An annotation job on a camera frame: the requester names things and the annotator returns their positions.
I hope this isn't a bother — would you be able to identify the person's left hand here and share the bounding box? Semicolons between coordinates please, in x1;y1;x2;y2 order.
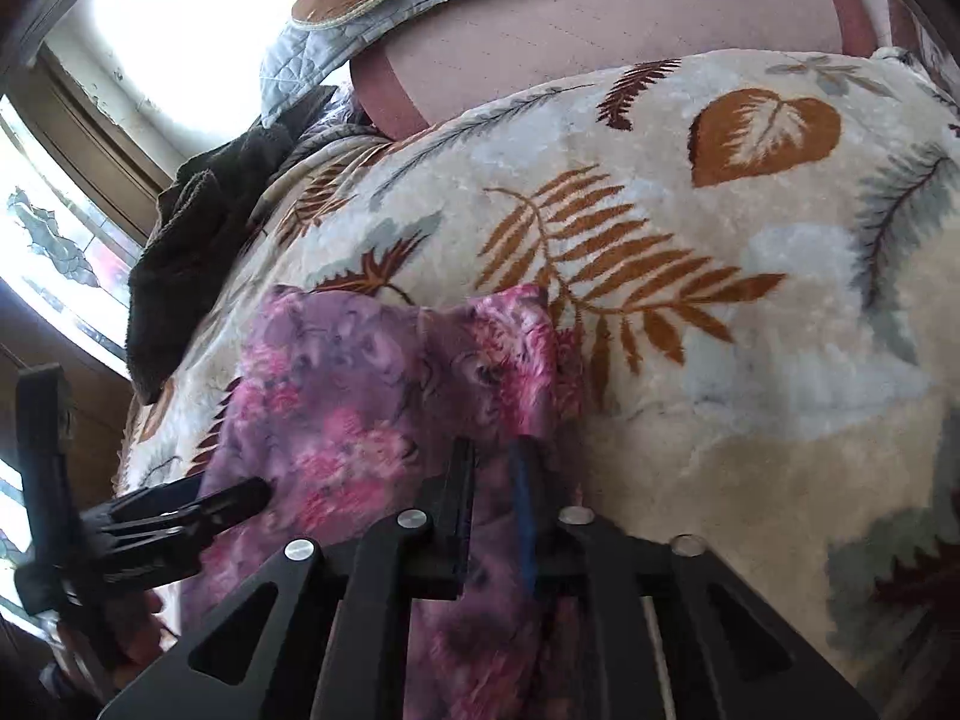
97;583;185;680

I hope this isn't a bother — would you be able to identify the leaf print fleece blanket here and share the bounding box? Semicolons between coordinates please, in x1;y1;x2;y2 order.
112;45;960;720

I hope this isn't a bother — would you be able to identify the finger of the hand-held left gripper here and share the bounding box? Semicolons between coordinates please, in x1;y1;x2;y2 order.
112;478;272;535
105;519;226;587

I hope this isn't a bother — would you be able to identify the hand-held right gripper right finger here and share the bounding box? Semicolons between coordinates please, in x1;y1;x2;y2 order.
510;435;878;720

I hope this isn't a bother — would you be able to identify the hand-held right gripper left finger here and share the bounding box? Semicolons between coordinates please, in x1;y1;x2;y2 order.
97;439;481;720

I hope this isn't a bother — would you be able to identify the pink quilted pillow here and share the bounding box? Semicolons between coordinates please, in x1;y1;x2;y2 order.
349;0;878;143

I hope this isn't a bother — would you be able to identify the striped pink bed sheet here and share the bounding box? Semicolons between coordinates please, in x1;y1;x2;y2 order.
847;0;953;106

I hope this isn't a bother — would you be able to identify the wooden framed window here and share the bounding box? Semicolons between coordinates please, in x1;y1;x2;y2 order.
0;0;361;608

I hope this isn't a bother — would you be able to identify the purple floral garment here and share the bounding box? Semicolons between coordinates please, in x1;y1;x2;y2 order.
180;281;593;720

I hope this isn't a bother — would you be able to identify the dark brown cloth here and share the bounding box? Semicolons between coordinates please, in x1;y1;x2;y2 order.
126;86;338;406

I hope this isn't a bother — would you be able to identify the grey quilted cover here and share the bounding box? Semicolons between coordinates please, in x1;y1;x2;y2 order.
259;0;732;128

